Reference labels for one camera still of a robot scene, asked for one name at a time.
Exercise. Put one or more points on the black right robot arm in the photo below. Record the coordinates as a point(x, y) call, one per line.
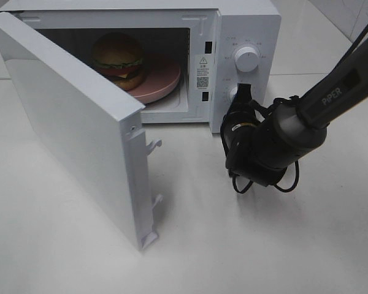
point(260, 143)

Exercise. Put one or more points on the white warning label sticker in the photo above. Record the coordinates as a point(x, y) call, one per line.
point(203, 66)

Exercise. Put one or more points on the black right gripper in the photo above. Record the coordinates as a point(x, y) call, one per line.
point(236, 132)

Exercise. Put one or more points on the white microwave oven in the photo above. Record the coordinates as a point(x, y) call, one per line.
point(144, 61)

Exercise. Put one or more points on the burger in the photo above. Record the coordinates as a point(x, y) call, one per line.
point(119, 58)

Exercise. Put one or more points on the white microwave door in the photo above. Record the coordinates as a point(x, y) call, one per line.
point(92, 127)

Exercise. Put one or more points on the pink plate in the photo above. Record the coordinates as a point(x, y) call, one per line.
point(162, 75)

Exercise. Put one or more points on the white microwave knob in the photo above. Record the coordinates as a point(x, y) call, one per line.
point(232, 93)
point(247, 58)

